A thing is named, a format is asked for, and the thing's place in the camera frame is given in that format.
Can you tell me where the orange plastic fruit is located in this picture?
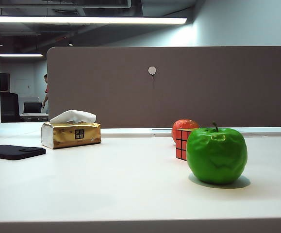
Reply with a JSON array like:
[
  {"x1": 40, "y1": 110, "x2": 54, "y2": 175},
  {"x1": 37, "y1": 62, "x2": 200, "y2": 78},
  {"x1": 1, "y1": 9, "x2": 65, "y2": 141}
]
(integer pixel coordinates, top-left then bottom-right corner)
[{"x1": 171, "y1": 118, "x2": 199, "y2": 146}]

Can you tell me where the Rubik's cube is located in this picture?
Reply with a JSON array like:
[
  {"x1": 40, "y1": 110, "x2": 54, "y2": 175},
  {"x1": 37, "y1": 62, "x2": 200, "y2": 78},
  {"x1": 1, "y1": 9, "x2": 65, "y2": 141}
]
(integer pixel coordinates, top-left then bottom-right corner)
[{"x1": 175, "y1": 128, "x2": 194, "y2": 161}]

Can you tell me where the white adhesive hook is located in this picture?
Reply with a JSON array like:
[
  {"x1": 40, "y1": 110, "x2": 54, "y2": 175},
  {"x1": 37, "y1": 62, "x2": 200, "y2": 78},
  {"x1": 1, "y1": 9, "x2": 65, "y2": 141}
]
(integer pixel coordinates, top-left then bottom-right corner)
[{"x1": 148, "y1": 65, "x2": 157, "y2": 83}]

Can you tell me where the wide brown desk partition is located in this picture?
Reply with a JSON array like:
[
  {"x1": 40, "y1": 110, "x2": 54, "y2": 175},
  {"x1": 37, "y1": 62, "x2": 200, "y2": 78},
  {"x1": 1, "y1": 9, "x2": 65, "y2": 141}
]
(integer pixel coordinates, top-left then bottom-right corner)
[{"x1": 46, "y1": 46, "x2": 281, "y2": 129}]

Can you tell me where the gold tissue pack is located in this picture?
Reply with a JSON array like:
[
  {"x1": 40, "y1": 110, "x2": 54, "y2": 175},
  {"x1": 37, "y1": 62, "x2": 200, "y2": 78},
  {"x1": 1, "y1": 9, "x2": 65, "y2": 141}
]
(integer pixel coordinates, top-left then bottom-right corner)
[{"x1": 41, "y1": 109, "x2": 101, "y2": 150}]

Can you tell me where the green plastic apple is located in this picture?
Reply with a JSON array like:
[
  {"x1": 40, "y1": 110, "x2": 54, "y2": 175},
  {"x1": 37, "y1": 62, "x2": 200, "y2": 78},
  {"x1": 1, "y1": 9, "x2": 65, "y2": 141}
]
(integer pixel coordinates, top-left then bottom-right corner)
[{"x1": 185, "y1": 121, "x2": 248, "y2": 185}]

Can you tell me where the person in red shirt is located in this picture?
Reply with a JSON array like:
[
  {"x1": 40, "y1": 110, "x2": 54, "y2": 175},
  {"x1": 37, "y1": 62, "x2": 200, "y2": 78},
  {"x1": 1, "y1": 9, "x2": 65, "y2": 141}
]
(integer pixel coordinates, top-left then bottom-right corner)
[{"x1": 41, "y1": 74, "x2": 50, "y2": 114}]

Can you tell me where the background laptop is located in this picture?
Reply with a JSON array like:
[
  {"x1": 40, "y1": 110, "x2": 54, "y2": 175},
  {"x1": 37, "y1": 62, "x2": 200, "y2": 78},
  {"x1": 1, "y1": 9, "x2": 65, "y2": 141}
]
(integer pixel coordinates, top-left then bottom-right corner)
[{"x1": 23, "y1": 101, "x2": 43, "y2": 114}]

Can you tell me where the long ceiling light strip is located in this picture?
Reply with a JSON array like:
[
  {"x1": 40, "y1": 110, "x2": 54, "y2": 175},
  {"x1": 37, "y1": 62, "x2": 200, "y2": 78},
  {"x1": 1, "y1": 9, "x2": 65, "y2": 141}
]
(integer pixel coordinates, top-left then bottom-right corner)
[{"x1": 0, "y1": 16, "x2": 188, "y2": 25}]

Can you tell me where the black office chair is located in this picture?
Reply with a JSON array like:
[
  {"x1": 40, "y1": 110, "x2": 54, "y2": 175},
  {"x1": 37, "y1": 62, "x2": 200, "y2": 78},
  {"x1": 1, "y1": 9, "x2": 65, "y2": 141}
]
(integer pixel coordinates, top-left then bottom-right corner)
[{"x1": 0, "y1": 92, "x2": 24, "y2": 123}]

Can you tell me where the black smartphone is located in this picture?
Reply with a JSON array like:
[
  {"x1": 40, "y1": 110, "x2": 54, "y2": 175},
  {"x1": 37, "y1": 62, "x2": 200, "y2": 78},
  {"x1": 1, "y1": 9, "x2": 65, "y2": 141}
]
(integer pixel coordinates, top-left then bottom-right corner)
[{"x1": 0, "y1": 144, "x2": 47, "y2": 161}]

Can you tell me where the short ceiling light strip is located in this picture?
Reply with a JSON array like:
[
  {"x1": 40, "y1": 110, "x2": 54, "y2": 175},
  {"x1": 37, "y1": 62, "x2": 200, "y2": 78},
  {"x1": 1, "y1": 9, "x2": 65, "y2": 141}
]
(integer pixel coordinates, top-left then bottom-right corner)
[{"x1": 0, "y1": 53, "x2": 44, "y2": 58}]

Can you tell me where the dark background cabinet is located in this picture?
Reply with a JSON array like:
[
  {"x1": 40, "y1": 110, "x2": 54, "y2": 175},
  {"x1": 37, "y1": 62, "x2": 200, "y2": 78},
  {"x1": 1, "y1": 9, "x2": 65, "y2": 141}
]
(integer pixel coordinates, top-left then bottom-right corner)
[{"x1": 0, "y1": 72, "x2": 11, "y2": 92}]

